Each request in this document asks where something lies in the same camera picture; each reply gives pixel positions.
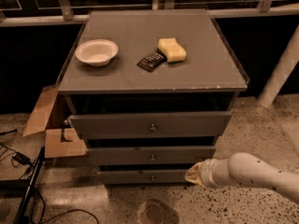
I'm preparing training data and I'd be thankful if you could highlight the white paper bowl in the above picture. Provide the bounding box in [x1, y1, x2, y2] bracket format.
[75, 39, 119, 67]

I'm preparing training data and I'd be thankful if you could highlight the yellow sponge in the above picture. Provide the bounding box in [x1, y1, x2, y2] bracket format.
[158, 38, 187, 63]

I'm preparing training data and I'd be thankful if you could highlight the black power adapter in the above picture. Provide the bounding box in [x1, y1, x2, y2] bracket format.
[12, 152, 31, 165]

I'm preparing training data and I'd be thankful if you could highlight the white diagonal post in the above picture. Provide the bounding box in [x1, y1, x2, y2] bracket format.
[258, 26, 299, 108]

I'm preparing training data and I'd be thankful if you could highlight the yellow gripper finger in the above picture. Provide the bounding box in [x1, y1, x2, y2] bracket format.
[185, 162, 203, 185]

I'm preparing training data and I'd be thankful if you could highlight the grey drawer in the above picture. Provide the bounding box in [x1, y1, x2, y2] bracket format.
[87, 146, 216, 165]
[69, 111, 232, 140]
[99, 169, 186, 185]

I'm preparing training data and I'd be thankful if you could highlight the black floor cable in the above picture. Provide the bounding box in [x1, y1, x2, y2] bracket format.
[31, 187, 101, 224]

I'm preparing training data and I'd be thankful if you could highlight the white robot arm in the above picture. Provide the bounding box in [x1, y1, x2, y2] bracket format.
[185, 153, 299, 203]

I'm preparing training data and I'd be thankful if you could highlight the black flat stand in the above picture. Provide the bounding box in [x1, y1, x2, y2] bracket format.
[13, 147, 45, 224]

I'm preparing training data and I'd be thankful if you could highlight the grey bottom drawer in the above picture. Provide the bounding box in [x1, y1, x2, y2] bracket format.
[99, 169, 186, 185]

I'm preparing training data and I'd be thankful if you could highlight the brown cardboard box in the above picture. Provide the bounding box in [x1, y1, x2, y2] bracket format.
[22, 84, 87, 158]

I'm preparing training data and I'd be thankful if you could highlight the grey drawer cabinet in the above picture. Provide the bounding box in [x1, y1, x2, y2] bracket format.
[59, 10, 249, 185]

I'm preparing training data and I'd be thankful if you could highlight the metal railing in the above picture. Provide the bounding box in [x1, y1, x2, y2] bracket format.
[0, 0, 299, 26]

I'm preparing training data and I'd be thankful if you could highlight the grey top drawer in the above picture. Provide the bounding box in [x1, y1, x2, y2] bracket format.
[69, 111, 232, 140]

